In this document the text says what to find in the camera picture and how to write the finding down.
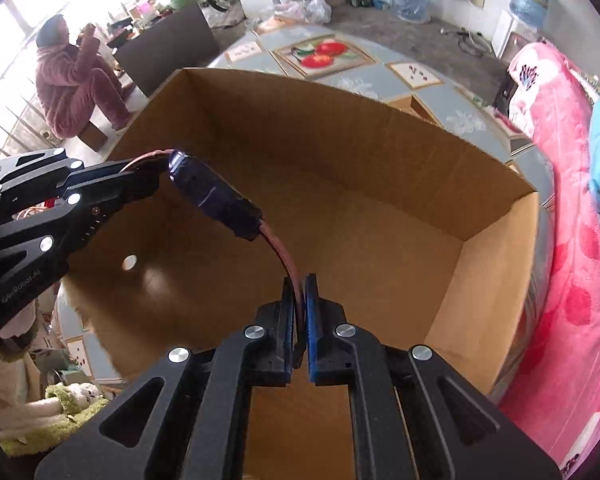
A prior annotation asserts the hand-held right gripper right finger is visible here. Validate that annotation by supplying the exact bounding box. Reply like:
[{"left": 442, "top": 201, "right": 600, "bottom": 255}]
[{"left": 304, "top": 274, "right": 563, "bottom": 480}]

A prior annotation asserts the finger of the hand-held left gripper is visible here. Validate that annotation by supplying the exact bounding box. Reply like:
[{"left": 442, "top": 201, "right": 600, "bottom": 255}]
[
  {"left": 0, "top": 176, "right": 162, "bottom": 342},
  {"left": 0, "top": 149, "right": 175, "bottom": 222}
]

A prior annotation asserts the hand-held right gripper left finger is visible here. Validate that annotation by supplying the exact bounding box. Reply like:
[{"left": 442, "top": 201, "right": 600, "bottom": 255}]
[{"left": 34, "top": 276, "right": 301, "bottom": 480}]

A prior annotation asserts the dark watch with brown strap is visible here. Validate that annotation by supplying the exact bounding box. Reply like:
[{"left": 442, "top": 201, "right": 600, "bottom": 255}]
[{"left": 120, "top": 147, "right": 303, "bottom": 311}]

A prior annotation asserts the brown cardboard box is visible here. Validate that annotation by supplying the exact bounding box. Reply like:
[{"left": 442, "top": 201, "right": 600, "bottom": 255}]
[{"left": 60, "top": 67, "right": 540, "bottom": 480}]

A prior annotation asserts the person's left forearm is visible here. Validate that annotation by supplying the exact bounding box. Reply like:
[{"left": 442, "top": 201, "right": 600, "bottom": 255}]
[{"left": 0, "top": 346, "right": 47, "bottom": 432}]

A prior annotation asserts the person's left hand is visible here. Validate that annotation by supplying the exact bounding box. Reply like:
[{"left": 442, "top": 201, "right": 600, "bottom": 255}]
[{"left": 0, "top": 309, "right": 39, "bottom": 347}]

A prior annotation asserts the brown stool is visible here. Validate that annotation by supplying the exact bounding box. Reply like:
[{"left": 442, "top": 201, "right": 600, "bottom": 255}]
[{"left": 77, "top": 119, "right": 109, "bottom": 152}]

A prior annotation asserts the metal railing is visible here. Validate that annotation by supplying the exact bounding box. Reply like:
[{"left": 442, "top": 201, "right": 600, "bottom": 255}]
[{"left": 0, "top": 94, "right": 52, "bottom": 162}]

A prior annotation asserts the dark board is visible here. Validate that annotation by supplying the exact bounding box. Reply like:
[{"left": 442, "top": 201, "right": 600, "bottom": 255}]
[{"left": 115, "top": 2, "right": 221, "bottom": 99}]

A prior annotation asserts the low table with clutter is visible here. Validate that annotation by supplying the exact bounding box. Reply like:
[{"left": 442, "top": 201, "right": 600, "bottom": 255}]
[{"left": 105, "top": 0, "right": 157, "bottom": 50}]

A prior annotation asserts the white green plush robe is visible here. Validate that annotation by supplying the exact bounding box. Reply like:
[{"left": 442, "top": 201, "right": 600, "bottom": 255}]
[{"left": 0, "top": 382, "right": 114, "bottom": 457}]

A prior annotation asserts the clear plastic bag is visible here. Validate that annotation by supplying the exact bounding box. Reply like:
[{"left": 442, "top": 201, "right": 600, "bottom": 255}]
[{"left": 274, "top": 0, "right": 332, "bottom": 24}]

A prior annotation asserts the black bag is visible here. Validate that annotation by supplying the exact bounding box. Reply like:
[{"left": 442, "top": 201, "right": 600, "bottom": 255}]
[{"left": 492, "top": 77, "right": 519, "bottom": 114}]

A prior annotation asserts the white water dispenser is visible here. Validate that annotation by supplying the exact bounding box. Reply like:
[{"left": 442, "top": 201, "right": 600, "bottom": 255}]
[{"left": 492, "top": 10, "right": 542, "bottom": 63}]

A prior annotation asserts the floor cable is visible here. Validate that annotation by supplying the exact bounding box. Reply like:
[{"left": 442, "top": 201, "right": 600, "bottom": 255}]
[{"left": 440, "top": 27, "right": 492, "bottom": 57}]

